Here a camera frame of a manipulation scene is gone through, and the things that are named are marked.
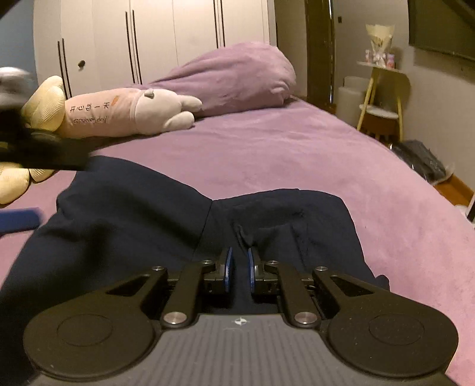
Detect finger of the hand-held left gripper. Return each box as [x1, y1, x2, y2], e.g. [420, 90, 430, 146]
[0, 207, 42, 235]
[0, 132, 90, 172]

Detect wrapped flower bouquet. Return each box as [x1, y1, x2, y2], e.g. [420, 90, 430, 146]
[365, 24, 394, 67]

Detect cream plush toy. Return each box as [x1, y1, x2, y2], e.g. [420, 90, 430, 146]
[0, 75, 68, 205]

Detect white cylindrical appliance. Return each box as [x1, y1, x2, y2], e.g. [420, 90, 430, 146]
[337, 76, 372, 124]

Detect dark grey bag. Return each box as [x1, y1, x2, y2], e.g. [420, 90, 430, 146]
[391, 139, 448, 185]

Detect black wall television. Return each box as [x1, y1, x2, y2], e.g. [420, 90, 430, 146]
[407, 0, 475, 62]

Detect bed with purple sheet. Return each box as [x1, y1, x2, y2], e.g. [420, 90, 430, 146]
[0, 94, 475, 386]

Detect pink plush pillow toy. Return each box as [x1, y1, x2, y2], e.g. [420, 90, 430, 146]
[56, 88, 204, 140]

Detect dark wooden post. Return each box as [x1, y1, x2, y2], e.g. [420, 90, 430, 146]
[304, 0, 339, 116]

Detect navy blue garment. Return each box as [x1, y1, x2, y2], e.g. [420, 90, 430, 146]
[0, 156, 390, 386]

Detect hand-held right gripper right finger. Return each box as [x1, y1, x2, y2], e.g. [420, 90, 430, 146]
[247, 247, 375, 329]

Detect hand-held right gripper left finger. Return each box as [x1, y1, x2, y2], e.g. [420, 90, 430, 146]
[106, 247, 235, 329]

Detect yellow side table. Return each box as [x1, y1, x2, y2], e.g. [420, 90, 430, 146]
[356, 61, 409, 142]

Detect white wardrobe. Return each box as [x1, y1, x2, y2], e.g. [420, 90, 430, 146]
[33, 0, 277, 99]

